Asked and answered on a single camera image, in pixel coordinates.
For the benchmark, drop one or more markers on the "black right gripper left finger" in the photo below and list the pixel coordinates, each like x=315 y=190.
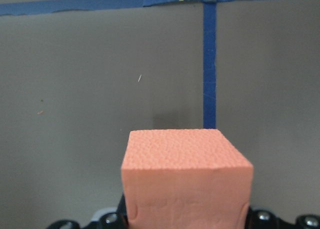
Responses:
x=121 y=211

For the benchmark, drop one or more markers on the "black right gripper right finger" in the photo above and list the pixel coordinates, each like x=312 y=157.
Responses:
x=248 y=218

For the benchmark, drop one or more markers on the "orange foam cube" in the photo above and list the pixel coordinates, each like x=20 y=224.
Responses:
x=185 y=179

